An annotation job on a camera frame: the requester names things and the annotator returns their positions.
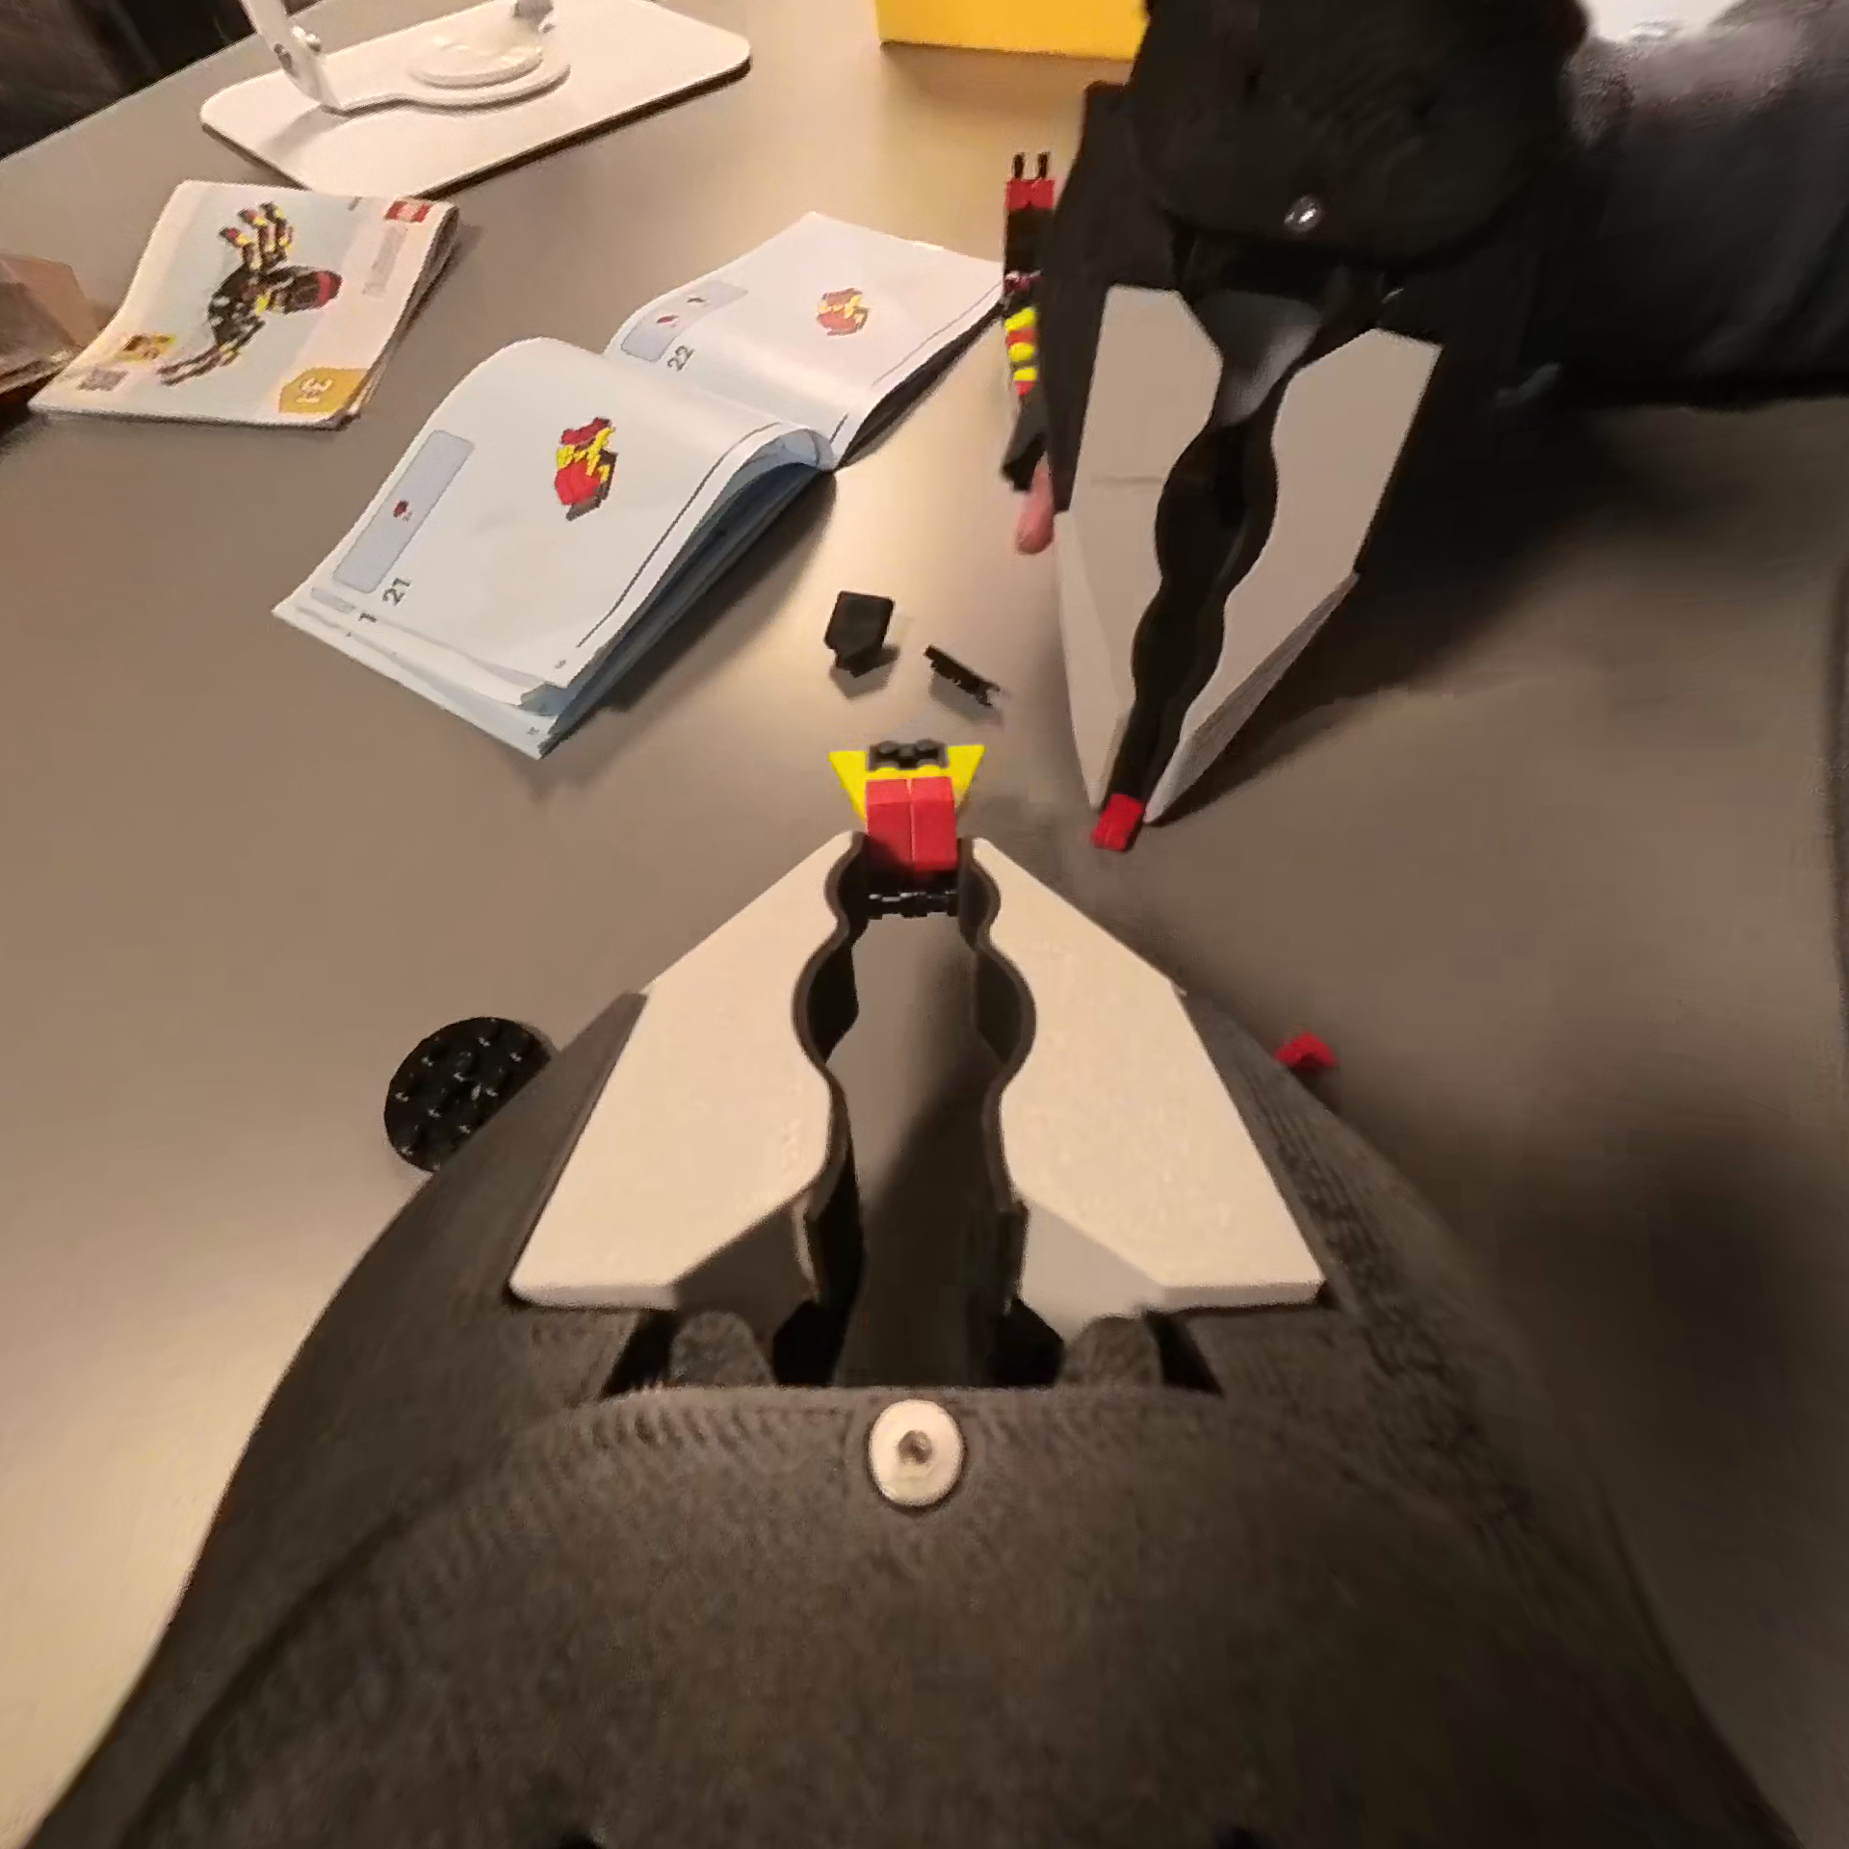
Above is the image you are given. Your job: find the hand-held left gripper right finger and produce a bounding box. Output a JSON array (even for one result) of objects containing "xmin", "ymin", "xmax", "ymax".
[{"xmin": 968, "ymin": 837, "xmax": 1327, "ymax": 1324}]

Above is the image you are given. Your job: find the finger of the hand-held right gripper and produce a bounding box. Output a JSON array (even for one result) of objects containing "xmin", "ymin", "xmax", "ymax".
[
  {"xmin": 1144, "ymin": 324, "xmax": 1446, "ymax": 828},
  {"xmin": 1057, "ymin": 279, "xmax": 1233, "ymax": 814}
]

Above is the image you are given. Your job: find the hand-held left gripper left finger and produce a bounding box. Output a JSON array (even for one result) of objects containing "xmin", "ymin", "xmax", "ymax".
[{"xmin": 507, "ymin": 834, "xmax": 868, "ymax": 1307}]

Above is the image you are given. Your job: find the yellow plastic bin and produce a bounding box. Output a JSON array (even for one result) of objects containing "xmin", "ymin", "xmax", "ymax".
[{"xmin": 880, "ymin": 0, "xmax": 1151, "ymax": 61}]

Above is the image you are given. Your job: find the red yellow lego model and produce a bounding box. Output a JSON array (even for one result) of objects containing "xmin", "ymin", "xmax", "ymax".
[{"xmin": 826, "ymin": 733, "xmax": 987, "ymax": 923}]

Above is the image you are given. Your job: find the person's right forearm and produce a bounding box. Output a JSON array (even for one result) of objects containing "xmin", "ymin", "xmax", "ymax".
[{"xmin": 1516, "ymin": 0, "xmax": 1849, "ymax": 416}]

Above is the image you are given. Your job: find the round black lego plate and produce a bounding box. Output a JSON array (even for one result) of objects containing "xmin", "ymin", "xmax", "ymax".
[{"xmin": 383, "ymin": 1013, "xmax": 553, "ymax": 1175}]

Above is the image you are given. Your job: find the angular black lego piece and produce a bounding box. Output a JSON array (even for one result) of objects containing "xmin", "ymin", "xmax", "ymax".
[{"xmin": 821, "ymin": 585, "xmax": 898, "ymax": 681}]

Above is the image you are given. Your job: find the orange cardboard lego box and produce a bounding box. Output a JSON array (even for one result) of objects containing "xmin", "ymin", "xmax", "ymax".
[{"xmin": 0, "ymin": 246, "xmax": 115, "ymax": 423}]

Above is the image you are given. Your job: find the person's right hand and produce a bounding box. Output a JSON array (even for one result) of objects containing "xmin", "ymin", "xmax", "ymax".
[{"xmin": 1000, "ymin": 393, "xmax": 1067, "ymax": 559}]

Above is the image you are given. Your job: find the wooden book stand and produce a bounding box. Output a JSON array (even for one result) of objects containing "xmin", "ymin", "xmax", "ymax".
[{"xmin": 201, "ymin": 0, "xmax": 753, "ymax": 200}]

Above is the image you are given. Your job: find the open instruction booklet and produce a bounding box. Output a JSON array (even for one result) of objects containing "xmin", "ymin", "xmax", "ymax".
[{"xmin": 269, "ymin": 212, "xmax": 1016, "ymax": 760}]

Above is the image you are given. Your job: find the white instruction leaflet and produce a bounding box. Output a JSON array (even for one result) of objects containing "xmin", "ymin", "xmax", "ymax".
[{"xmin": 29, "ymin": 179, "xmax": 464, "ymax": 433}]

